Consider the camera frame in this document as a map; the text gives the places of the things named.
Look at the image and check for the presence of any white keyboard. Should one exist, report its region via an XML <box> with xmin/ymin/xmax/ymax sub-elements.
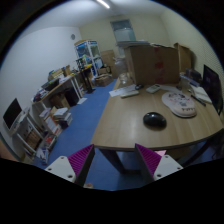
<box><xmin>120</xmin><ymin>90</ymin><xmax>139</xmax><ymax>99</ymax></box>

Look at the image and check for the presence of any window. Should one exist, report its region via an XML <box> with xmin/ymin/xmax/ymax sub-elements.
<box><xmin>111</xmin><ymin>19</ymin><xmax>136</xmax><ymax>42</ymax></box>

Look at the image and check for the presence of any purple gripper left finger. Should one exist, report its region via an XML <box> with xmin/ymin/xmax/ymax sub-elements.
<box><xmin>46</xmin><ymin>144</ymin><xmax>95</xmax><ymax>186</ymax></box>

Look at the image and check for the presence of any black computer mouse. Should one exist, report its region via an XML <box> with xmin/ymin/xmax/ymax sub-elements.
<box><xmin>143</xmin><ymin>112</ymin><xmax>167</xmax><ymax>128</ymax></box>

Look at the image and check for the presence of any brown cardboard box floor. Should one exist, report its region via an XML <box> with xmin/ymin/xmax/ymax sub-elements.
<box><xmin>95</xmin><ymin>74</ymin><xmax>113</xmax><ymax>87</ymax></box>

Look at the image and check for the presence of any white shelving desk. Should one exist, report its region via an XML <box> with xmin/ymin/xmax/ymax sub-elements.
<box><xmin>15</xmin><ymin>73</ymin><xmax>82</xmax><ymax>160</ymax></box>

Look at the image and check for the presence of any white monitor on shelf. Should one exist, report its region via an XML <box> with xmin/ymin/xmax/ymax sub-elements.
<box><xmin>3</xmin><ymin>99</ymin><xmax>22</xmax><ymax>129</ymax></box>

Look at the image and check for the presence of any black stool table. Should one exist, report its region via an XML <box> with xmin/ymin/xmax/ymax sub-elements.
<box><xmin>76</xmin><ymin>58</ymin><xmax>94</xmax><ymax>93</ymax></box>

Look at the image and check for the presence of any stack of books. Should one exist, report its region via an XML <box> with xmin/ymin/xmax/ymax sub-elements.
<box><xmin>53</xmin><ymin>107</ymin><xmax>72</xmax><ymax>128</ymax></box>

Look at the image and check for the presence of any ceiling light strip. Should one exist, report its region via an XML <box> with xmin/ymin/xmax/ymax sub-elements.
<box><xmin>97</xmin><ymin>0</ymin><xmax>110</xmax><ymax>9</ymax></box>

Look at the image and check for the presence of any wooden table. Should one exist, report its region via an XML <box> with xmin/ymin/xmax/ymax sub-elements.
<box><xmin>91</xmin><ymin>89</ymin><xmax>224</xmax><ymax>173</ymax></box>

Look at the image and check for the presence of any large cardboard box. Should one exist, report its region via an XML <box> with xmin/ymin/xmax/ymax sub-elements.
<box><xmin>124</xmin><ymin>45</ymin><xmax>179</xmax><ymax>85</ymax></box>

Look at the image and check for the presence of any white calculator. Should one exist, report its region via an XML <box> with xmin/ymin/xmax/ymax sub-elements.
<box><xmin>146</xmin><ymin>84</ymin><xmax>161</xmax><ymax>94</ymax></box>

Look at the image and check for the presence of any round patterned mouse pad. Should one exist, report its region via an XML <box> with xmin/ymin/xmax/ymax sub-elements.
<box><xmin>162</xmin><ymin>92</ymin><xmax>197</xmax><ymax>118</ymax></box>

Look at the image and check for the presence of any blue claw machine cabinet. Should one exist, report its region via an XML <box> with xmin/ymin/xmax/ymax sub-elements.
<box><xmin>75</xmin><ymin>40</ymin><xmax>103</xmax><ymax>77</ymax></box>

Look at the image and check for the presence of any open notebook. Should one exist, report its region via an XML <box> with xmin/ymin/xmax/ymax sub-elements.
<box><xmin>191</xmin><ymin>86</ymin><xmax>212</xmax><ymax>105</ymax></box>

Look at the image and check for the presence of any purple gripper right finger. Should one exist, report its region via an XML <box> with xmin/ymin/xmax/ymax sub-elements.
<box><xmin>134</xmin><ymin>144</ymin><xmax>182</xmax><ymax>184</ymax></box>

